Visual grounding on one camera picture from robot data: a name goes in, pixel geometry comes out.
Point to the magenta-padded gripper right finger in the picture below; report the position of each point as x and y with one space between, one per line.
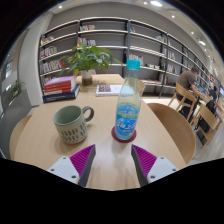
158 166

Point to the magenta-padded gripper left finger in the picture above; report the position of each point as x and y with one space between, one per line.
66 166

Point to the clear bottle with teal cap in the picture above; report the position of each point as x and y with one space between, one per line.
128 113

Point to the grey-green patterned mug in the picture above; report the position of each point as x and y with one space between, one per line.
71 128

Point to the flat round red coaster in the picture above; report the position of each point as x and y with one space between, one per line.
115 136

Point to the dark blue book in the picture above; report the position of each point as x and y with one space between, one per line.
61 96

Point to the red book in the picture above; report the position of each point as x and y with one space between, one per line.
60 89

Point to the pink book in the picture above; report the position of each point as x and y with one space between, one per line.
60 81

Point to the white magazine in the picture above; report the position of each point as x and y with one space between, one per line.
108 90

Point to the person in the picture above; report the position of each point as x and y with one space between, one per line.
214 93
186 81

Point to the small green potted plant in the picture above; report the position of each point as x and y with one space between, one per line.
17 88

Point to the large green potted plant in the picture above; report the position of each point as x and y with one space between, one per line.
88 58

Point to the grey bookshelf unit with books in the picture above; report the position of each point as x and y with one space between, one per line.
150 43

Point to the round ceiling lights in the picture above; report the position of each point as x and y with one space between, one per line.
156 3

